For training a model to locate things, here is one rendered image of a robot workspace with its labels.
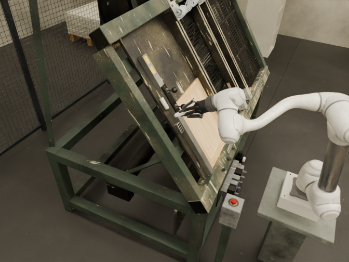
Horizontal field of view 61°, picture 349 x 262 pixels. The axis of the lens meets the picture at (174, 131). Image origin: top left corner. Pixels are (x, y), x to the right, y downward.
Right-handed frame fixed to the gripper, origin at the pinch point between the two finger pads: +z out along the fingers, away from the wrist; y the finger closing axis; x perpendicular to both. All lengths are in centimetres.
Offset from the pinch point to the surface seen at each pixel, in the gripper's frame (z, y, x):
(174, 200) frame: 32, 56, -13
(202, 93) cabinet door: 14, 12, 55
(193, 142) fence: 11.5, 28.0, 12.3
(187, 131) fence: 11.4, 18.5, 12.0
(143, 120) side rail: 15.0, -8.2, -13.8
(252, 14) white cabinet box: 74, 34, 436
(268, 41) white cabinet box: 66, 91, 434
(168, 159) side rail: 15.3, 20.9, -13.9
